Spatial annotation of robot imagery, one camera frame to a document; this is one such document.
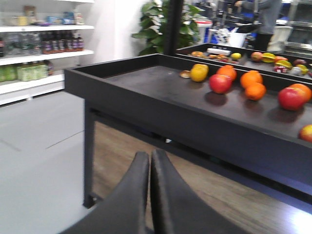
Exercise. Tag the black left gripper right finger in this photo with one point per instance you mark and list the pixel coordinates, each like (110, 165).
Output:
(176, 208)

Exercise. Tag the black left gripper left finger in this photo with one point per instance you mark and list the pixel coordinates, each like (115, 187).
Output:
(123, 211)

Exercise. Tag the black fruit display stand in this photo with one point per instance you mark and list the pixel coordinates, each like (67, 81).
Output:
(145, 95)

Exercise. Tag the red apple far left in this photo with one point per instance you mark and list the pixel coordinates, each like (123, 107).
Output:
(220, 84)

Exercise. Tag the red apple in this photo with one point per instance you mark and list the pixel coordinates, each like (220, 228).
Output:
(292, 99)
(220, 84)
(305, 133)

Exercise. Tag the yellow round citrus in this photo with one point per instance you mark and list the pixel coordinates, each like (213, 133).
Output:
(203, 67)
(197, 78)

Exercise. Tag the small orange right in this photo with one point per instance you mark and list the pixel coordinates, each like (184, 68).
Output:
(255, 91)

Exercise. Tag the small orange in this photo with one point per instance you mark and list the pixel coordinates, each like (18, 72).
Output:
(227, 70)
(255, 91)

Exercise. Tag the small orange left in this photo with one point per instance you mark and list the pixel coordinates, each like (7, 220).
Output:
(227, 70)

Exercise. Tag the red apple bottom left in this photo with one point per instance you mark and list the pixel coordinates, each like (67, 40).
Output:
(305, 133)

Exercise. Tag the orange with nub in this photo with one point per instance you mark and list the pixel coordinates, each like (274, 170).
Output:
(250, 77)

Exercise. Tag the red apple lower left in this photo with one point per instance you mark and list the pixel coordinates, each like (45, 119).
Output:
(292, 99)

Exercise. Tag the large orange back left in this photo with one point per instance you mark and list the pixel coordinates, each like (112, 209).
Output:
(306, 90)

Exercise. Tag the green potted plant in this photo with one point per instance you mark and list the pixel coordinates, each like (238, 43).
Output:
(154, 26)

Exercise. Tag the white supermarket shelf unit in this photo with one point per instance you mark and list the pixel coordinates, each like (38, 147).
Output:
(38, 40)

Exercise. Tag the person in grey sweater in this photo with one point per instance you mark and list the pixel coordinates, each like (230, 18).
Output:
(268, 13)

